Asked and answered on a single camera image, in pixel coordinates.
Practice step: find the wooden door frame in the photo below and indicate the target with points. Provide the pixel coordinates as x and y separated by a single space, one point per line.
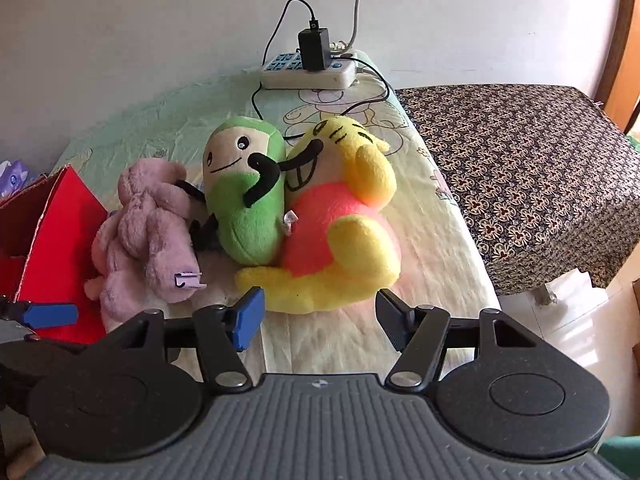
622 50

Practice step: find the purple plush toy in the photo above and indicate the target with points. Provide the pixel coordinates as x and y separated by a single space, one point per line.
145 225

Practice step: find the dark floral patterned cloth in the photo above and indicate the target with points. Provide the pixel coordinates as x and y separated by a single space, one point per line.
525 170

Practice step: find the teal fabric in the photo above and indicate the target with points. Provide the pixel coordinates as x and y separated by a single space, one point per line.
622 460

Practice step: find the white power strip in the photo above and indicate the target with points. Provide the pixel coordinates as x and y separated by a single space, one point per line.
325 79

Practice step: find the pale green cartoon sheet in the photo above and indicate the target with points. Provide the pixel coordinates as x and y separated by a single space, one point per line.
165 125

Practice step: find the green plush toy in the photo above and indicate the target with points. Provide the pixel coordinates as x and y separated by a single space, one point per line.
240 230

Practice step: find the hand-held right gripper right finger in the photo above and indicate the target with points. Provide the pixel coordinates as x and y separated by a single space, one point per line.
395 320

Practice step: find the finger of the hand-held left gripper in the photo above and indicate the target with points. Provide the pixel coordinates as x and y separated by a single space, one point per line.
50 315

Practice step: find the black power adapter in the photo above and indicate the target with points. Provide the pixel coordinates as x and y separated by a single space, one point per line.
314 50

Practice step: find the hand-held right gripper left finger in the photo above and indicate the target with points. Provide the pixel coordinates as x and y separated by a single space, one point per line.
247 317

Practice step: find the white cabinet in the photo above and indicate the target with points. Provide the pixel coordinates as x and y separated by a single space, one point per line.
575 320

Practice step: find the yellow plush toy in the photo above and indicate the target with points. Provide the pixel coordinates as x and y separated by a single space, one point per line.
350 240

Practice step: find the red cardboard box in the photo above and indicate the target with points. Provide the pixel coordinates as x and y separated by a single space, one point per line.
55 240

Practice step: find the purple plastic bag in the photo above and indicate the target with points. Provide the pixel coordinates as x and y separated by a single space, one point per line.
12 177

